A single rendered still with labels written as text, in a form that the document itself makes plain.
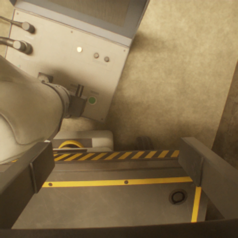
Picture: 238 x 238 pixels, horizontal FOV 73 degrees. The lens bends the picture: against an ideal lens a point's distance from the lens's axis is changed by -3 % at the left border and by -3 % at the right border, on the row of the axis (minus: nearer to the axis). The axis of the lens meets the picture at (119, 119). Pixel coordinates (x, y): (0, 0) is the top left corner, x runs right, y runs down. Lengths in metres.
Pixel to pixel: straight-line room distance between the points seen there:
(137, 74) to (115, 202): 0.43
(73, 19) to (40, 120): 0.43
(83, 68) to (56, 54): 0.10
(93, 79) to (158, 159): 0.34
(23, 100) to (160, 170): 0.28
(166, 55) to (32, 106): 0.53
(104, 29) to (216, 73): 0.44
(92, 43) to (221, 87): 0.51
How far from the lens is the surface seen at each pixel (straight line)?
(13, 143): 0.20
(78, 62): 0.58
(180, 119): 0.70
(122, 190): 0.38
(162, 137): 0.70
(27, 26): 0.61
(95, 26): 0.59
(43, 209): 0.44
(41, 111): 0.22
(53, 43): 0.61
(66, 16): 0.61
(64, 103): 0.34
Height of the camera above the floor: 0.62
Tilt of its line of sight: 76 degrees down
